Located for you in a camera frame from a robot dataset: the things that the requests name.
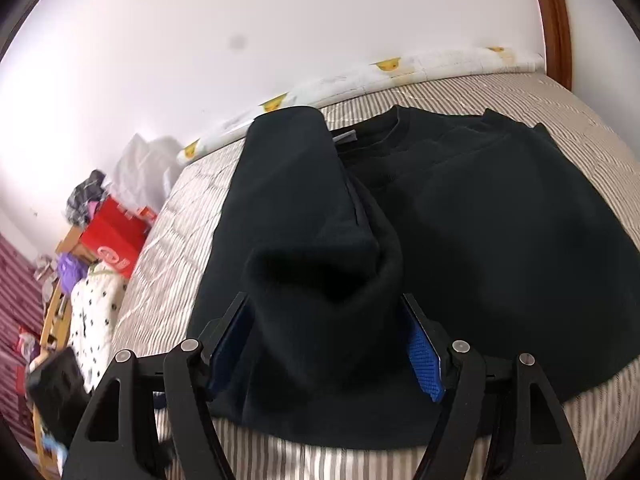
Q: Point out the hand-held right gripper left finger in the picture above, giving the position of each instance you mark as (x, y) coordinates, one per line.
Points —
(230, 350)

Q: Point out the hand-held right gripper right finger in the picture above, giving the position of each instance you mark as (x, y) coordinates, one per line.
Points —
(425, 365)

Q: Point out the black sweatshirt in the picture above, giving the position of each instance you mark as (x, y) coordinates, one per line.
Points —
(500, 220)

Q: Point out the dark clothes pile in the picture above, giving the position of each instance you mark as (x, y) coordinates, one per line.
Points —
(85, 195)

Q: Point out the wooden rack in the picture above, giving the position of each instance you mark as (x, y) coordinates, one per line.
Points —
(55, 310)

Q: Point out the white black-dotted cloth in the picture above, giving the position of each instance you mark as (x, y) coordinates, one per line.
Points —
(95, 310)

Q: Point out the grey striped bed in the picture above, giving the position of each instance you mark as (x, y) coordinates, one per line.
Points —
(170, 260)

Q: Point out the red striped curtain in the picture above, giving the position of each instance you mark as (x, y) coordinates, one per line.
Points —
(15, 285)

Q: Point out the purple bag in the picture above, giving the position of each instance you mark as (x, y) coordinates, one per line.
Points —
(70, 267)

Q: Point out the red cardboard box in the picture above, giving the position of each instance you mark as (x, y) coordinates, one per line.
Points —
(112, 235)

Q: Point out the white plastic bag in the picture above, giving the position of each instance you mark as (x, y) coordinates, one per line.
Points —
(145, 170)

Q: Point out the white fruit-print bolster pillow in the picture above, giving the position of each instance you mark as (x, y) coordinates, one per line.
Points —
(350, 77)

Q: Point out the wooden headboard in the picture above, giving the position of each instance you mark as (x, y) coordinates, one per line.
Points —
(552, 20)

